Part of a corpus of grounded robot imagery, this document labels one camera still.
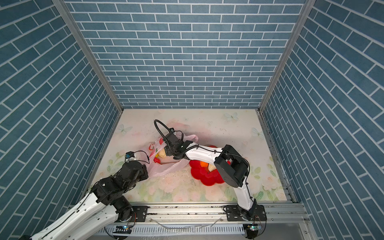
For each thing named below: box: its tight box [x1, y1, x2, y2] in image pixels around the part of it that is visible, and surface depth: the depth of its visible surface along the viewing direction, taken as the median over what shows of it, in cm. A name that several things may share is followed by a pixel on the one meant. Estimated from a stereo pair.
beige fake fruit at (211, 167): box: [208, 163, 217, 172], surface depth 87 cm
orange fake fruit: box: [200, 161, 209, 168], surface depth 89 cm
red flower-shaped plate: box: [189, 160, 225, 186], surface depth 88 cm
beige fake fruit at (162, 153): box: [158, 148, 167, 158], surface depth 91 cm
